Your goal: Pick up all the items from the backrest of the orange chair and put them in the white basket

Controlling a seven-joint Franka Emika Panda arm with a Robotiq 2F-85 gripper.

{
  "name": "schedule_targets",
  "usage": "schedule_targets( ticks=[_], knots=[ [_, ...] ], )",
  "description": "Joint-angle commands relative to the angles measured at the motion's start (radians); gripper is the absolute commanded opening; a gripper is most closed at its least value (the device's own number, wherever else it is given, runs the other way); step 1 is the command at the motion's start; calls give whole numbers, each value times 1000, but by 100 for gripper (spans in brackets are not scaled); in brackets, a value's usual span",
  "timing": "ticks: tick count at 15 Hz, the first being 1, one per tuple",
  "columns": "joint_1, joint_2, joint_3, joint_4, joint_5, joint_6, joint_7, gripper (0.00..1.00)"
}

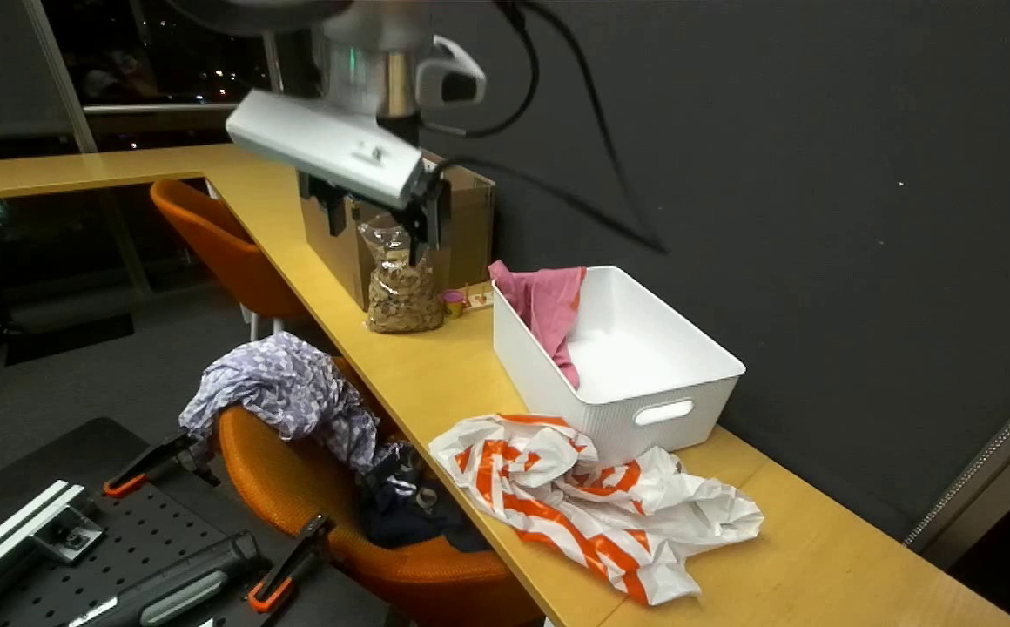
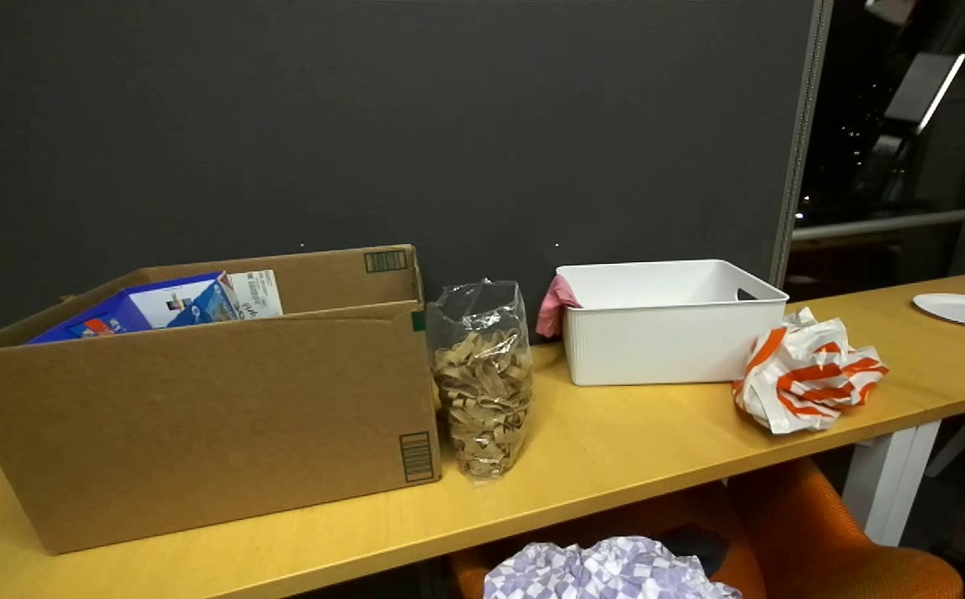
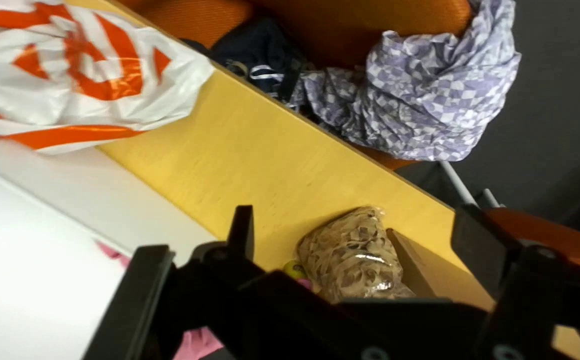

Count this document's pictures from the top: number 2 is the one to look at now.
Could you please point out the orange and white striped cloth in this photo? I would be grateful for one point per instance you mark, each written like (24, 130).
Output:
(811, 378)

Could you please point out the large brown cardboard box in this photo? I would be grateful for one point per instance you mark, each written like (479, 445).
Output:
(203, 433)

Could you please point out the clear jar of nuts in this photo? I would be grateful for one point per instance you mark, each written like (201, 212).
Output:
(485, 388)

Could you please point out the blue snack carton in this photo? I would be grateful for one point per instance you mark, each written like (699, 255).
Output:
(118, 314)

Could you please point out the orange chair with dark cloth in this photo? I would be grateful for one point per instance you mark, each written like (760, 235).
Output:
(815, 545)

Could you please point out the white plastic bin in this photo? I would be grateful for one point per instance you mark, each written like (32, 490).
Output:
(659, 336)

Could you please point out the pink cloth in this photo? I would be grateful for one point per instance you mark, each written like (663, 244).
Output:
(554, 306)

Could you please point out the purple and white checkered cloth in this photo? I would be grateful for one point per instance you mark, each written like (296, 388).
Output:
(603, 569)

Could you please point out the grey horizontal window rail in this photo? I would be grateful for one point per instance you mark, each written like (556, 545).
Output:
(904, 223)

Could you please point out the grey window frame post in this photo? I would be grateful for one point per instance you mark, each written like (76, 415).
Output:
(804, 133)

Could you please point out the white table leg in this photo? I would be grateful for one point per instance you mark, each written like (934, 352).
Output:
(885, 483)

